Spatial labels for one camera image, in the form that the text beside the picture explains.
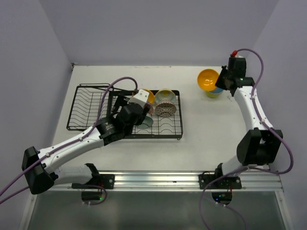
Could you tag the black wire dish rack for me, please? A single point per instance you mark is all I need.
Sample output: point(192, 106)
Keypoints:
point(85, 107)

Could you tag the aluminium mounting rail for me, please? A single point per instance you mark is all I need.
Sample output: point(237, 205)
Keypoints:
point(149, 181)

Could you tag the blue glossy bowl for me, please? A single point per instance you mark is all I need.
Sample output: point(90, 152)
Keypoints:
point(216, 91)

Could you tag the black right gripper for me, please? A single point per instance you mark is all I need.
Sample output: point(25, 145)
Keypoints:
point(219, 83)

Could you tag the smooth yellow bowl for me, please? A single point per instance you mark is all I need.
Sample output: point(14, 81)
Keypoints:
point(207, 79)

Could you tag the lime green bowl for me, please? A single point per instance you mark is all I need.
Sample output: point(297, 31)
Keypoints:
point(212, 94)

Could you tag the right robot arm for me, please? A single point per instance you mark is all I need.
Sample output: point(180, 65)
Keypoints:
point(259, 146)

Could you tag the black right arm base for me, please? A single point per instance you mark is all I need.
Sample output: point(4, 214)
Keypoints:
point(222, 190)

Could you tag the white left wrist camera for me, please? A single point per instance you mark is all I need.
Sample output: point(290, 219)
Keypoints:
point(139, 98)

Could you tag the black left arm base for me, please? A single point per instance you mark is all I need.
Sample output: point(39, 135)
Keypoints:
point(94, 192)

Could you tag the yellow ribbed bowl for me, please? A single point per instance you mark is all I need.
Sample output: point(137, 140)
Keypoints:
point(151, 97)

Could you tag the blue zigzag patterned bowl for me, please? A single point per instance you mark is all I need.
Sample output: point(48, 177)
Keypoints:
point(151, 109)

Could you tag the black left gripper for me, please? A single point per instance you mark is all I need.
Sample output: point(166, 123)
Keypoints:
point(121, 100)

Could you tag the brown diamond patterned bowl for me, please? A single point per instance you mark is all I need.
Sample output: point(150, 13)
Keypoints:
point(165, 109)

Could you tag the yellow teal patterned bowl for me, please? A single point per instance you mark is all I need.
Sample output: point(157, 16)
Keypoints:
point(165, 94)

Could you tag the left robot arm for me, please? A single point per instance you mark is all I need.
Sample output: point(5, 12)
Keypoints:
point(43, 168)

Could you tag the pale teal textured bowl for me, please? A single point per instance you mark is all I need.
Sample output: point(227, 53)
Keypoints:
point(147, 123)

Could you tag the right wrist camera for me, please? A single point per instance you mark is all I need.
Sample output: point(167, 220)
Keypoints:
point(235, 54)

